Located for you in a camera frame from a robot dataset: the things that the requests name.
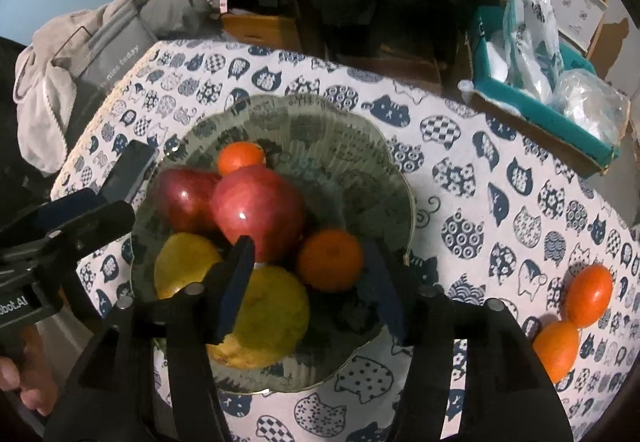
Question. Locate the large red apple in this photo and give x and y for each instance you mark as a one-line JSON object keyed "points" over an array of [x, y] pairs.
{"points": [[257, 217]]}

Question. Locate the cat print tablecloth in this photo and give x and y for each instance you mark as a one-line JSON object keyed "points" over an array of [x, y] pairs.
{"points": [[475, 222]]}

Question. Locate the medium tangerine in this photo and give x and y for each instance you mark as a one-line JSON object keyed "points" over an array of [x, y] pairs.
{"points": [[330, 267]]}

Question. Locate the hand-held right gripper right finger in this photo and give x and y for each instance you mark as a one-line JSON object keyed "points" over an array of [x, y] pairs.
{"points": [[385, 287]]}

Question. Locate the ribbed glass bowl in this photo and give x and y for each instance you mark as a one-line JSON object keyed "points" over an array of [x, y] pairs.
{"points": [[340, 171]]}

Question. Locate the clear plastic bag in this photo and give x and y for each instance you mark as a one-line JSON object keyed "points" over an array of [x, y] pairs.
{"points": [[592, 106]]}

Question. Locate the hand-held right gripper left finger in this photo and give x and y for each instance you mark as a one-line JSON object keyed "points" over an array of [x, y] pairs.
{"points": [[237, 287]]}

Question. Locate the wooden chair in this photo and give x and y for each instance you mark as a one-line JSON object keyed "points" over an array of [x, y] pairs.
{"points": [[260, 29]]}

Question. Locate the small tangerine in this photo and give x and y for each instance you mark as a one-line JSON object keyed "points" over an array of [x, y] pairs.
{"points": [[241, 157]]}

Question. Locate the person's left hand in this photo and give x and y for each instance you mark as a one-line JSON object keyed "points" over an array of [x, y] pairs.
{"points": [[40, 382]]}

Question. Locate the large orange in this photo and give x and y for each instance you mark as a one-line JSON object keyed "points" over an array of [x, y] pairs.
{"points": [[557, 349], [590, 294]]}

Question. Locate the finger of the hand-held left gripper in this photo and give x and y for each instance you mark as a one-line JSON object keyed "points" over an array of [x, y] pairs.
{"points": [[90, 222], [127, 174]]}

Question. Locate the grey pouch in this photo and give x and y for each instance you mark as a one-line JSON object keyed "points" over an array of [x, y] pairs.
{"points": [[110, 56]]}

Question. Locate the grey jacket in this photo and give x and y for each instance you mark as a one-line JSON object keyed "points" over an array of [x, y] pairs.
{"points": [[45, 96]]}

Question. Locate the green-yellow apple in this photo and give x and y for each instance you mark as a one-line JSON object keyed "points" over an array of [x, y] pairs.
{"points": [[182, 264]]}

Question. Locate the teal cardboard box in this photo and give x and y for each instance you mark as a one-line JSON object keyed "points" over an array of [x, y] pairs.
{"points": [[540, 116]]}

